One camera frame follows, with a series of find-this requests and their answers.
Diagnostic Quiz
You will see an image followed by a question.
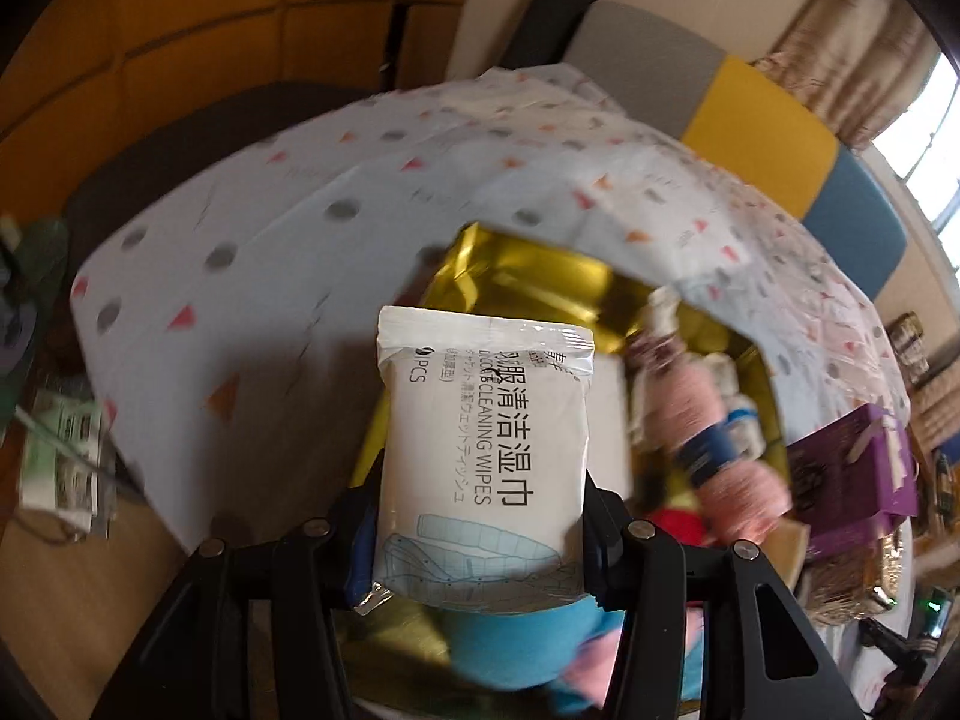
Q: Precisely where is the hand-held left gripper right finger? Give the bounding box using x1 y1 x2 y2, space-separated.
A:
583 471 865 720

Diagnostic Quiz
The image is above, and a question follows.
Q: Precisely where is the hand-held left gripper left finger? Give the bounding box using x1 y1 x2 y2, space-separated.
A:
90 490 381 720

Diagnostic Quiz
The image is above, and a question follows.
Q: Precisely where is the red sock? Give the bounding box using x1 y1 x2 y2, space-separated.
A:
646 506 722 550

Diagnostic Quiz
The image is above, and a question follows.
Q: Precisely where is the blue plush toy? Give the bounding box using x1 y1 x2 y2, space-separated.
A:
441 600 632 695

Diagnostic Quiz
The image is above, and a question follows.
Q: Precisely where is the pink towel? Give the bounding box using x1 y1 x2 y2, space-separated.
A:
651 358 794 542

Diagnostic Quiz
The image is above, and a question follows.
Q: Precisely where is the white wet wipes packet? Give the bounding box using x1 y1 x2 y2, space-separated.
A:
351 304 599 617

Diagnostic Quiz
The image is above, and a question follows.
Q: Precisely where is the gold foil box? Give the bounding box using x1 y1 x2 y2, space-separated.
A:
349 223 794 720

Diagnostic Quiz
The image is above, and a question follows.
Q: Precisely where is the gold ornate tissue box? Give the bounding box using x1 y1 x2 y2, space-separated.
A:
805 531 910 628

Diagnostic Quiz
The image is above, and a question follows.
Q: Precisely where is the pink cloth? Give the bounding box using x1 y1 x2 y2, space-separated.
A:
553 628 632 715

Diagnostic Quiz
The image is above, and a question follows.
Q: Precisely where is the purple tissue box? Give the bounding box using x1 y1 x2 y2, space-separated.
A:
784 403 921 557

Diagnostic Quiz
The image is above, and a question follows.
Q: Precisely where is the white cloth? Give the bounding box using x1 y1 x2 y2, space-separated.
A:
643 287 682 347

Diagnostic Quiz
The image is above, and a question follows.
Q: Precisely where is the patterned plastic bed sheet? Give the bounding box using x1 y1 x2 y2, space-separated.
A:
69 67 914 720

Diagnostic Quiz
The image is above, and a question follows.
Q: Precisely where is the white green printed packet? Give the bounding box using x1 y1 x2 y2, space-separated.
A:
16 388 117 537

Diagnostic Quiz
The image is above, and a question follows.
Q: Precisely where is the grey yellow blue headboard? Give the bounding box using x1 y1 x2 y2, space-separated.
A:
501 0 914 302

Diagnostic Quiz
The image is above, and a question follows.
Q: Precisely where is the barred glass window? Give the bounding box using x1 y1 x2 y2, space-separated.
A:
870 52 960 241

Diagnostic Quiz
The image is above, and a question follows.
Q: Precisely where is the wooden wardrobe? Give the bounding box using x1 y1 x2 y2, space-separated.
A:
0 0 485 218

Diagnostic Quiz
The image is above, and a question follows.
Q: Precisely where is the beige patterned curtain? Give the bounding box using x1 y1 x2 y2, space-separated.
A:
756 0 955 152

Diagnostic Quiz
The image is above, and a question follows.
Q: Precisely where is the black bed post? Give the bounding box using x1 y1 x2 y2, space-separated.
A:
501 0 612 72

